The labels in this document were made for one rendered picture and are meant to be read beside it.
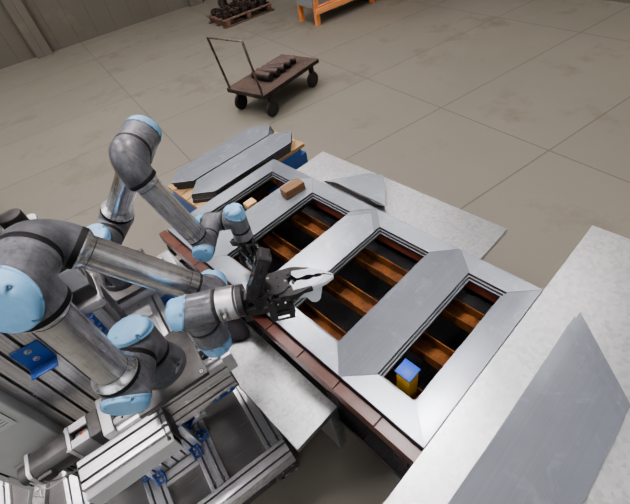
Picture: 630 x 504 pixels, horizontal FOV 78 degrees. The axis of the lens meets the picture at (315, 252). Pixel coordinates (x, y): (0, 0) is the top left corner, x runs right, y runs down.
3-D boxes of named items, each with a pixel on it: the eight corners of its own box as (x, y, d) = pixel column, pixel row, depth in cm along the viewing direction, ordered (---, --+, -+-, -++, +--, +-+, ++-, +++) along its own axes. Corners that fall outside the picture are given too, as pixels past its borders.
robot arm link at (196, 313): (180, 313, 91) (164, 290, 85) (226, 303, 91) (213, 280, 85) (176, 342, 86) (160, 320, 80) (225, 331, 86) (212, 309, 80)
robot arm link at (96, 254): (10, 224, 84) (215, 293, 110) (-12, 261, 76) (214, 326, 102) (24, 187, 78) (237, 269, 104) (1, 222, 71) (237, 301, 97)
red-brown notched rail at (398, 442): (169, 237, 209) (165, 229, 205) (430, 465, 117) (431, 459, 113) (163, 241, 208) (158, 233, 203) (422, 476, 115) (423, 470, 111)
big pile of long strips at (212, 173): (265, 127, 272) (263, 119, 268) (304, 143, 249) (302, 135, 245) (167, 185, 240) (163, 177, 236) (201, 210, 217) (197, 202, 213)
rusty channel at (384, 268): (257, 191, 241) (255, 184, 238) (527, 347, 147) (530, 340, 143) (247, 198, 238) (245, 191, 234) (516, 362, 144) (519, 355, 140)
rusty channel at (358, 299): (231, 209, 233) (228, 203, 229) (498, 387, 138) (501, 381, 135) (220, 216, 230) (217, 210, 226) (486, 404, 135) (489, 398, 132)
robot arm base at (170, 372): (147, 400, 116) (130, 385, 109) (133, 363, 125) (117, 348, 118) (193, 370, 120) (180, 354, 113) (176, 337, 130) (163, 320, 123)
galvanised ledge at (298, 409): (168, 253, 218) (166, 249, 216) (338, 409, 144) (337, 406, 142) (137, 275, 210) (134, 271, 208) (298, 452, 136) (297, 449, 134)
